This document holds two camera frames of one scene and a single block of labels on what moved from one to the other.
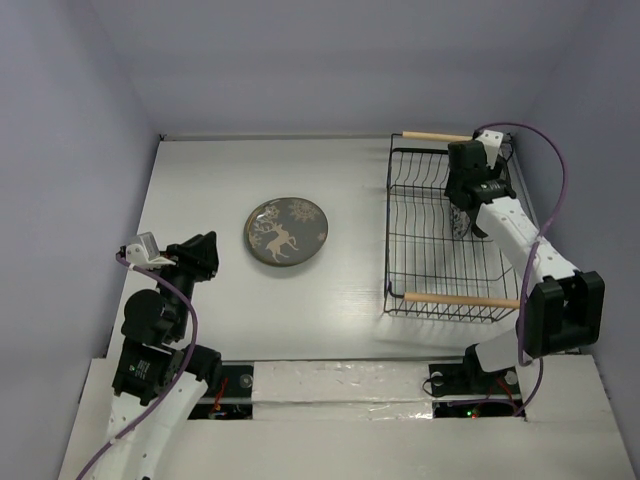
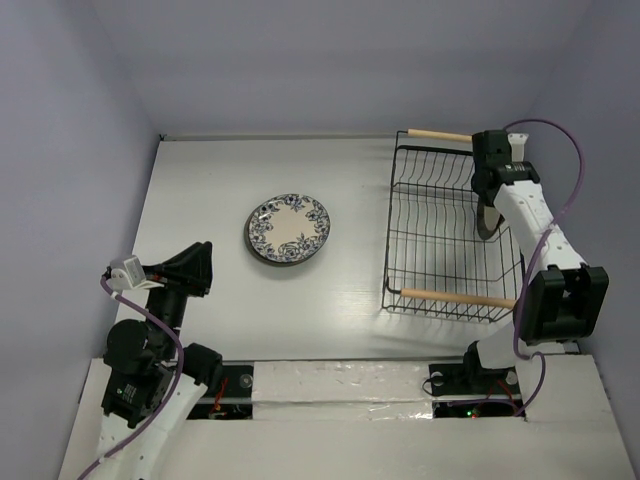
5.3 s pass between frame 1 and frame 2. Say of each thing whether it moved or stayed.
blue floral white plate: moved
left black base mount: stayed
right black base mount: stayed
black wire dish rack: stayed
